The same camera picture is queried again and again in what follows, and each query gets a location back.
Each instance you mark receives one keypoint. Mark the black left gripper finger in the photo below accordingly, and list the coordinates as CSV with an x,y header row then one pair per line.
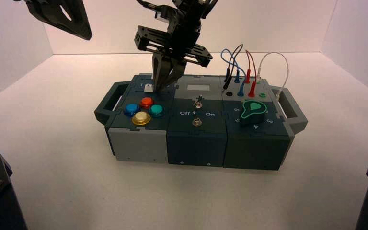
x,y
57,16

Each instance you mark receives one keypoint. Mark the green teal rotary knob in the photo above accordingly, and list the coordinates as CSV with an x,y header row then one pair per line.
x,y
254,114

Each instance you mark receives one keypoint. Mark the dark teal grey control box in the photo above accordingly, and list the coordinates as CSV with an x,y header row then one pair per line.
x,y
196,146

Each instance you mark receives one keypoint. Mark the teal round push button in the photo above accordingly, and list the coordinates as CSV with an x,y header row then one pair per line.
x,y
156,110

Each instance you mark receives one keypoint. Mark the red round push button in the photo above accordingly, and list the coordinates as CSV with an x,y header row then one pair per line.
x,y
146,102

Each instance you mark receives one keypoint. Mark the white slider knob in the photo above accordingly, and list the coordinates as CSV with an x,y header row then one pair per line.
x,y
148,87

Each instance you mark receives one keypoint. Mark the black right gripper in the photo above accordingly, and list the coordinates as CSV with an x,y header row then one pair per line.
x,y
184,38

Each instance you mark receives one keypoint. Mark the small grey display window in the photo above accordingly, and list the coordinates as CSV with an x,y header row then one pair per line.
x,y
198,88

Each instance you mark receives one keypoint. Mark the yellow round push button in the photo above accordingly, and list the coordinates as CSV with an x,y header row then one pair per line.
x,y
141,118

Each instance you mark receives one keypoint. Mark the blue round push button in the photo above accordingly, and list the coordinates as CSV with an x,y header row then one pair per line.
x,y
132,109

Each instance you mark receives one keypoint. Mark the metal toggle switch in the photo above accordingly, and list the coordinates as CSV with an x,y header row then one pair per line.
x,y
198,102
197,121

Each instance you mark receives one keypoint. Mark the green round socket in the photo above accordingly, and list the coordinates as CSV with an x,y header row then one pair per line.
x,y
262,95

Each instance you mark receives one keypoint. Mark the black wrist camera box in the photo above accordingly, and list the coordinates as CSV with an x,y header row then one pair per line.
x,y
166,14

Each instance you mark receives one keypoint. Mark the black round socket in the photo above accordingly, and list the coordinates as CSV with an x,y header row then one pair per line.
x,y
228,94

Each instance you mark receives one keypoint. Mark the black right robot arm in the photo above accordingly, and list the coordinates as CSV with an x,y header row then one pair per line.
x,y
193,8

